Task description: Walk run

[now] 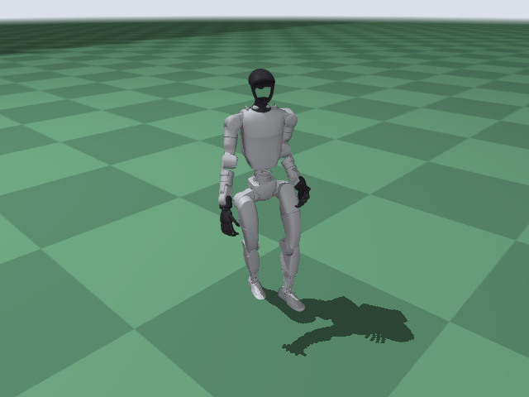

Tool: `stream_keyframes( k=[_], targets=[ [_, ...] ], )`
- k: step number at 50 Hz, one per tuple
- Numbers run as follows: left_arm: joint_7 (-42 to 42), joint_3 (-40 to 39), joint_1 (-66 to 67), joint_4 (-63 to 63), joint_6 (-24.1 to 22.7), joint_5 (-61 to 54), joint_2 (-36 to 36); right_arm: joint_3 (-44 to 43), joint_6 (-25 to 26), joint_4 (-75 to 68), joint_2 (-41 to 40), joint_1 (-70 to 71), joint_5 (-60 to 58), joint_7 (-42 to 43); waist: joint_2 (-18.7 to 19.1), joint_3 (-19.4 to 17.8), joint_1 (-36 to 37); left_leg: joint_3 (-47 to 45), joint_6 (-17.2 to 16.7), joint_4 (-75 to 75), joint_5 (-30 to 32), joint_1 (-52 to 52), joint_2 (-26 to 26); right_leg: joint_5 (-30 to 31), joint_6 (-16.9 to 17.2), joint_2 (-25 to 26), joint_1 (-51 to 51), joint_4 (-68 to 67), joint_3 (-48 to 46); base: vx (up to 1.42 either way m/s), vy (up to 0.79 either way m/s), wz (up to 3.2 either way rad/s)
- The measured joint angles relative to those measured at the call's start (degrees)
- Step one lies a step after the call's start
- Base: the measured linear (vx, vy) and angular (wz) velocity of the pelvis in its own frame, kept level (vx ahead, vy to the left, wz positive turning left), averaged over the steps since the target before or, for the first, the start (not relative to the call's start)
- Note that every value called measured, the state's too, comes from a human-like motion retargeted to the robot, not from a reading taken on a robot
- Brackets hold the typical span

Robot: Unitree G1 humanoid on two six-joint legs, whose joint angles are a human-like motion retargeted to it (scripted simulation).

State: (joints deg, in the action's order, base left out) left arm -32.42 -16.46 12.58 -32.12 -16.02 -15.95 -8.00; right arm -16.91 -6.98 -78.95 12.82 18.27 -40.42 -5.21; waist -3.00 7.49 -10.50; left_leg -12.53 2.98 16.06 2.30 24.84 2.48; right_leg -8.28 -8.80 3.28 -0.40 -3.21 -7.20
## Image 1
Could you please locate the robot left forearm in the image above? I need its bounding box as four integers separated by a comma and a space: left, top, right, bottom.
281, 148, 306, 186

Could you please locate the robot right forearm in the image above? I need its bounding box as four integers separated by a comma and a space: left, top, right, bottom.
218, 155, 234, 206

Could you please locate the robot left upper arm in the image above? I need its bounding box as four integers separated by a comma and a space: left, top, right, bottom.
279, 108, 298, 158

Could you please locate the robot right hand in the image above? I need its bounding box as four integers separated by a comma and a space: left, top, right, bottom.
220, 195, 240, 237

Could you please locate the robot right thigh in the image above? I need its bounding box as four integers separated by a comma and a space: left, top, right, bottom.
233, 189, 260, 253

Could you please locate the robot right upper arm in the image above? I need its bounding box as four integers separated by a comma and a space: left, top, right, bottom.
223, 113, 243, 169

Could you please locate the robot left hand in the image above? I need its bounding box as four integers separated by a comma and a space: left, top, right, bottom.
294, 176, 311, 208

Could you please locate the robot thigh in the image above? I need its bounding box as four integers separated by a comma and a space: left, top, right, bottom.
233, 189, 260, 253
275, 180, 301, 254

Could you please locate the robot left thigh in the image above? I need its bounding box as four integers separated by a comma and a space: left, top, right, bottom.
275, 180, 301, 254

